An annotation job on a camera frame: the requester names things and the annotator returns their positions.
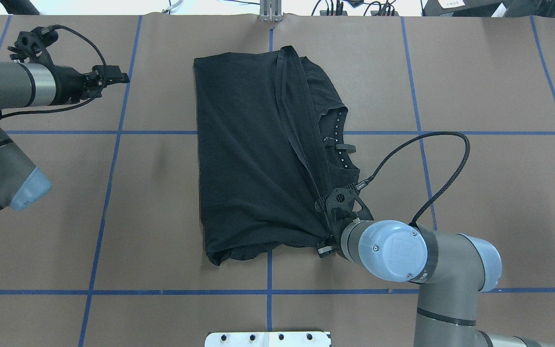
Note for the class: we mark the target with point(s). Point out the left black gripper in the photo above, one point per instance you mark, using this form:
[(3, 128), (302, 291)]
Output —
[(69, 80)]

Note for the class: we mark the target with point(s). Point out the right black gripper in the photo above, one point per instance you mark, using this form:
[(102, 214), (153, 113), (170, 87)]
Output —
[(335, 234)]

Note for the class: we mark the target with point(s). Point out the black graphic t-shirt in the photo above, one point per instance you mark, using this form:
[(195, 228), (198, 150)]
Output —
[(270, 145)]

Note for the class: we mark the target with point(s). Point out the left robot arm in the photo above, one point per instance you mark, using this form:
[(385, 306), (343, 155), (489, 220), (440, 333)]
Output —
[(40, 87)]

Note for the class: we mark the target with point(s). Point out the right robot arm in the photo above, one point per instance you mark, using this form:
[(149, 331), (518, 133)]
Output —
[(451, 271)]

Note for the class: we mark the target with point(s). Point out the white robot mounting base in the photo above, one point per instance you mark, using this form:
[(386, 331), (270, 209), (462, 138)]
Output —
[(269, 339)]

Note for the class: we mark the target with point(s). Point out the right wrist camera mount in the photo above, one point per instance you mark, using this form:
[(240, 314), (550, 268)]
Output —
[(343, 203)]

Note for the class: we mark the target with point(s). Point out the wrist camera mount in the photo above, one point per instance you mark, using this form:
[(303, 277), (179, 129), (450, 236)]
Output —
[(343, 203), (32, 46)]

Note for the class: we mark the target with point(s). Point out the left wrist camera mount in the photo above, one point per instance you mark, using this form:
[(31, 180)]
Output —
[(32, 46)]

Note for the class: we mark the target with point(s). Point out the aluminium frame post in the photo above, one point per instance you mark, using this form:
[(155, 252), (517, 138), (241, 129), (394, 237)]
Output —
[(270, 11)]

